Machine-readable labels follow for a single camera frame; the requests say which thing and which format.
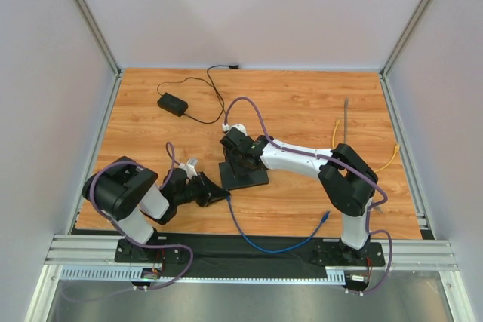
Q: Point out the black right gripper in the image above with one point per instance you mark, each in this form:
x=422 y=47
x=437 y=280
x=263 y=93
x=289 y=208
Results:
x=234 y=157

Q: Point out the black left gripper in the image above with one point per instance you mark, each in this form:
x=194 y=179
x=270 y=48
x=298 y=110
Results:
x=204 y=192

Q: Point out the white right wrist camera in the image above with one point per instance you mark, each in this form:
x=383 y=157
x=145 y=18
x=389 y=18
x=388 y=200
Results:
x=240 y=127

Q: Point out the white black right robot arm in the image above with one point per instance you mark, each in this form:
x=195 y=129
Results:
x=348 y=181

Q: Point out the right aluminium frame post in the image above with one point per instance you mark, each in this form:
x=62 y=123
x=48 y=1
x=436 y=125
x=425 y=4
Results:
x=411 y=25

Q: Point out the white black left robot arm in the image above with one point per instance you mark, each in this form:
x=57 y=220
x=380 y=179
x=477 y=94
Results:
x=129 y=197

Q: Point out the black power adapter brick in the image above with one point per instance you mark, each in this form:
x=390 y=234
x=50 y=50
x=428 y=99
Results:
x=172 y=104

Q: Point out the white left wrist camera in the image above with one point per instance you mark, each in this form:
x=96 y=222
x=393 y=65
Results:
x=189 y=167

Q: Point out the aluminium frame post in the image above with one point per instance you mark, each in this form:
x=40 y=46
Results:
x=411 y=25
x=96 y=32

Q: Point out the black base plate strip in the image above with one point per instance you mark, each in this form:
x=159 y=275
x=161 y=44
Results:
x=231 y=256

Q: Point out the left aluminium frame post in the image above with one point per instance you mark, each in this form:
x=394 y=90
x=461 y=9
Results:
x=96 y=32

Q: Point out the aluminium front rail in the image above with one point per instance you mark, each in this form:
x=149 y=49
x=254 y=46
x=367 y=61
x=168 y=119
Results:
x=408 y=255

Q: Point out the black network switch box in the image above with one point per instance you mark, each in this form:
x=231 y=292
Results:
x=231 y=181

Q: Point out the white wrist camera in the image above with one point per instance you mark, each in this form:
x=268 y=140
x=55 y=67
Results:
x=189 y=167
x=240 y=127

